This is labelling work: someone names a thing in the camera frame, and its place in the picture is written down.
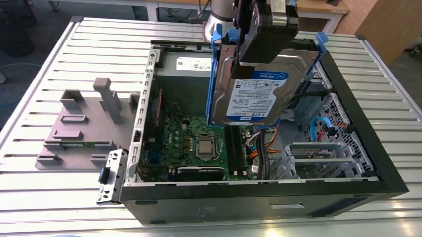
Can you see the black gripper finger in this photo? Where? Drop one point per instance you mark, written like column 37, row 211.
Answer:
column 290, row 17
column 246, row 14

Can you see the hard disk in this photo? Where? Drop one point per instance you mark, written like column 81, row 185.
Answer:
column 256, row 98

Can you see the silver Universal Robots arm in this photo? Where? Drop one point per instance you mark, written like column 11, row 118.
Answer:
column 218, row 12

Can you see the grey metal drive cage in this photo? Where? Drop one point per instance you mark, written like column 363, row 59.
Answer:
column 324, row 81

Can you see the wooden cabinet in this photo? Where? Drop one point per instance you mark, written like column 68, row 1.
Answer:
column 384, row 24

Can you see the grey power supply unit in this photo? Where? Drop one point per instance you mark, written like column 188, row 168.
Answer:
column 184, row 93

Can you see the CPU socket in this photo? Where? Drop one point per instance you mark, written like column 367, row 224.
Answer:
column 204, row 135

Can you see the black RAM slot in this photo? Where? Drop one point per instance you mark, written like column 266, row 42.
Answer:
column 231, row 148
column 239, row 148

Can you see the green motherboard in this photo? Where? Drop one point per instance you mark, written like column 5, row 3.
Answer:
column 177, row 128

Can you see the silver CPU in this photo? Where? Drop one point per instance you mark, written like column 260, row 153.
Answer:
column 205, row 147

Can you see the black graphics card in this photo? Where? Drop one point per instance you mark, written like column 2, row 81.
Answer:
column 197, row 172

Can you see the blue expansion slot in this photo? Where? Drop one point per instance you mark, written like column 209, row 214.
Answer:
column 153, row 156

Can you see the grey plastic parts rack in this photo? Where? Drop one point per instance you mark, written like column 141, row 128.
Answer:
column 92, row 128

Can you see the black open PC case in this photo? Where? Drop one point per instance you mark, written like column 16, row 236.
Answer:
column 230, row 205

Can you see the green RAM stick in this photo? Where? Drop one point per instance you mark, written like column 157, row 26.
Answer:
column 79, row 145

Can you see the black office chair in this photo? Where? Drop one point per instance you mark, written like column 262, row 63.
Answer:
column 16, row 42

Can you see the wooden desk with white frame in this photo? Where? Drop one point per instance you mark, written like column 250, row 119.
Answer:
column 324, row 11

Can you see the metal card retention bracket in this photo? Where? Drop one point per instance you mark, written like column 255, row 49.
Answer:
column 115, row 172

